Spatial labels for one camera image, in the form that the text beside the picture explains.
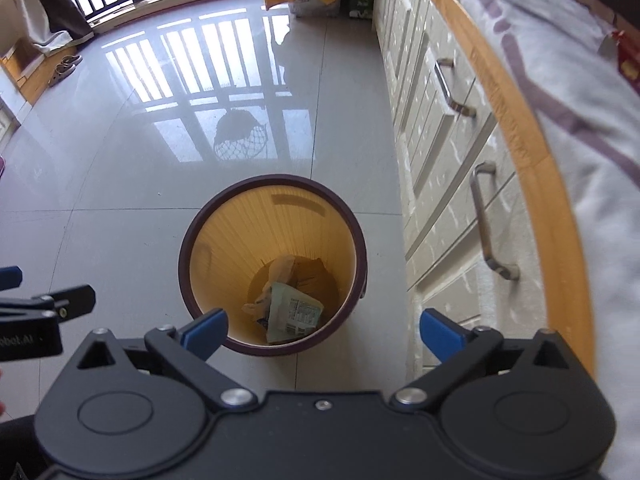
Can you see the green white paper wrapper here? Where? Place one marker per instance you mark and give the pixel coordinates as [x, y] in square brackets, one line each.
[292, 314]

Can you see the near metal drawer handle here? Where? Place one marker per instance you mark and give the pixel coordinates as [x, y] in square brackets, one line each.
[507, 271]

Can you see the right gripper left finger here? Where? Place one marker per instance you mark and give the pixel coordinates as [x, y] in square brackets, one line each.
[183, 352]

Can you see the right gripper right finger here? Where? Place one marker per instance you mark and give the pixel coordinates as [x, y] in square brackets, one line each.
[464, 355]

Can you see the pair of slippers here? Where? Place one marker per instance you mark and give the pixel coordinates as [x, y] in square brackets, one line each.
[64, 68]

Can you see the yellow maroon-rimmed trash bin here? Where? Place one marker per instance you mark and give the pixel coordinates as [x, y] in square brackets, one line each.
[277, 228]

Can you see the red packet on blanket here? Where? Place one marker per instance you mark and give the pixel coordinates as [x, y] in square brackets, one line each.
[620, 50]

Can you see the white purple patterned blanket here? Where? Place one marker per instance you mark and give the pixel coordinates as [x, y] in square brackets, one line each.
[553, 49]

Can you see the cream cabinet with drawers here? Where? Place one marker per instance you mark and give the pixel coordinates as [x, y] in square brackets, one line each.
[444, 126]

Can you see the brown white curtain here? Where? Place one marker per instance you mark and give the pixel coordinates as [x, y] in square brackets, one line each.
[51, 25]

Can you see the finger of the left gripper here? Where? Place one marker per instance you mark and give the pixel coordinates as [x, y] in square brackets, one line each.
[68, 304]
[10, 277]

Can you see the crumpled tan paper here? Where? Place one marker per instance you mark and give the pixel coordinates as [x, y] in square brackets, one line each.
[307, 275]

